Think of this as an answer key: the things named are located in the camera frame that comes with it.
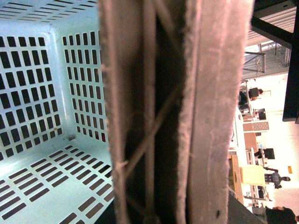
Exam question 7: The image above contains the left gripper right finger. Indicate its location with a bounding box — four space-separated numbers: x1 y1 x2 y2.
177 0 254 224

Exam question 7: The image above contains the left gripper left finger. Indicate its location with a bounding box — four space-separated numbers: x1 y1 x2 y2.
99 0 186 224

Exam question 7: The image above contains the light blue plastic basket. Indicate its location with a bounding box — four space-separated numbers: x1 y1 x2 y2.
0 0 116 224

